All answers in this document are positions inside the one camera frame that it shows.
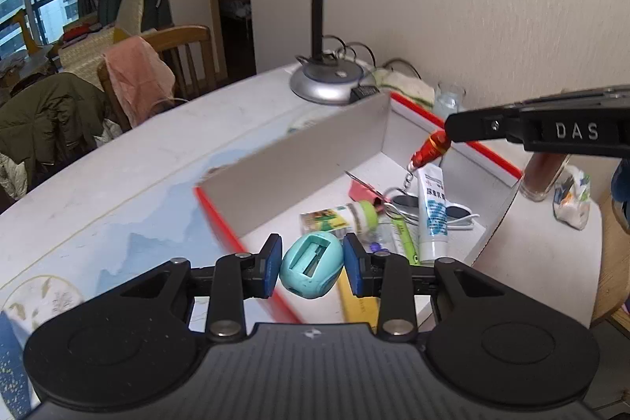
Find clear glass cup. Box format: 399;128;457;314
432;82;467;122

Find glass of brown drink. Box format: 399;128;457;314
519;152;572;203

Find white frame sunglasses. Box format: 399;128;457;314
391;195;482;230

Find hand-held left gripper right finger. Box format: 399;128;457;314
343;233;532;343

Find pink cloth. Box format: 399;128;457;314
104;35;177;130

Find red cardboard box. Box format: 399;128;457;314
193;91;523;327

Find cream blanket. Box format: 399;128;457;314
118;0;166;32

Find pink binder clip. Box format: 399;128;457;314
345;170;384;211

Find black power adapter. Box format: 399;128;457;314
350;85;381;105

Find white desk lamp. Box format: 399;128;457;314
240;0;369;107

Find green white folded cloth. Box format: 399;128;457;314
372;68;437;107

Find black lamp cable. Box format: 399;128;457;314
294;35;425;82

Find crumpled snack wrapper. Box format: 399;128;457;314
553;166;592;232

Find wooden slat back chair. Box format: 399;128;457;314
97;25;218;131

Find dark green sofa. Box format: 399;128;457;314
95;0;174;32

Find green white plastic bottle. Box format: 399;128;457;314
300;200;380;235

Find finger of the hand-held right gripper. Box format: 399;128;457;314
444;102;525;144

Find green glue stick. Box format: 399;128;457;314
391;216;421;265

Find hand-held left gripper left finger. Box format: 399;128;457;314
93;233;285;343

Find white blue cream tube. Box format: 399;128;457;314
417;164;450;265

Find olive green jacket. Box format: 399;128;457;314
0;72;123;205

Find red figure keychain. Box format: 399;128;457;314
383;129;452;217

